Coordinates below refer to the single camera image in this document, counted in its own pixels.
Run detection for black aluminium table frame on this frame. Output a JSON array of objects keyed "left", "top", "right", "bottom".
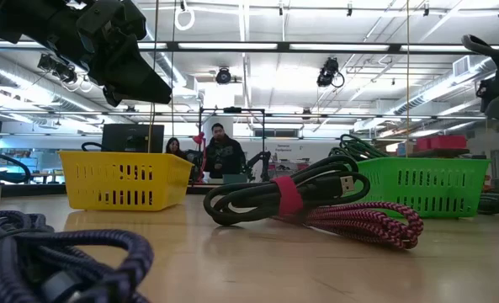
[{"left": 0, "top": 181, "right": 216, "bottom": 199}]

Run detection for black monitor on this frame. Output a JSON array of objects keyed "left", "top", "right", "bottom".
[{"left": 101, "top": 123, "right": 165, "bottom": 153}]

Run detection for black cable with red strap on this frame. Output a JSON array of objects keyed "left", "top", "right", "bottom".
[{"left": 202, "top": 154, "right": 372, "bottom": 227}]

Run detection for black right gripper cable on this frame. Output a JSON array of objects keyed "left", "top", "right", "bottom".
[{"left": 461, "top": 33, "right": 499, "bottom": 83}]

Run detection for white hanging ring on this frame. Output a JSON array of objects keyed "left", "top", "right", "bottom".
[{"left": 174, "top": 6, "right": 196, "bottom": 32}]

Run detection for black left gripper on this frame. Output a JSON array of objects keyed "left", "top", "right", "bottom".
[{"left": 74, "top": 0, "right": 173, "bottom": 109}]

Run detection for black ceiling camera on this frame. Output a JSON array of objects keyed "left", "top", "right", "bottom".
[
  {"left": 37, "top": 53, "right": 78, "bottom": 84},
  {"left": 215, "top": 66, "right": 232, "bottom": 85},
  {"left": 316, "top": 56, "right": 346, "bottom": 89}
]

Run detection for person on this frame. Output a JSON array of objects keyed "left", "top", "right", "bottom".
[
  {"left": 165, "top": 136, "right": 188, "bottom": 161},
  {"left": 202, "top": 122, "right": 247, "bottom": 180}
]

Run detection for red storage boxes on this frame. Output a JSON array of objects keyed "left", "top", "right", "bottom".
[{"left": 414, "top": 134, "right": 469, "bottom": 153}]

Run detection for yellow plastic basket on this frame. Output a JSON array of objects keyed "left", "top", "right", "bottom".
[{"left": 58, "top": 150, "right": 194, "bottom": 212}]

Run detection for magenta braided USB cable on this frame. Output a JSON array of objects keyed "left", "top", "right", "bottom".
[{"left": 273, "top": 200, "right": 425, "bottom": 251}]

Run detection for green plastic basket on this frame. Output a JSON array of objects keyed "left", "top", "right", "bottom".
[{"left": 355, "top": 156, "right": 492, "bottom": 220}]

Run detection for red desk lamp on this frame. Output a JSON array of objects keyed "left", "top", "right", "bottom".
[{"left": 192, "top": 131, "right": 207, "bottom": 184}]

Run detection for black overhead bar with lights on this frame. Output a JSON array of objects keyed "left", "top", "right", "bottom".
[{"left": 0, "top": 40, "right": 499, "bottom": 55}]

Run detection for purple-blue braided USB cable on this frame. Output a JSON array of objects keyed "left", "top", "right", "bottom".
[{"left": 0, "top": 209, "right": 156, "bottom": 303}]

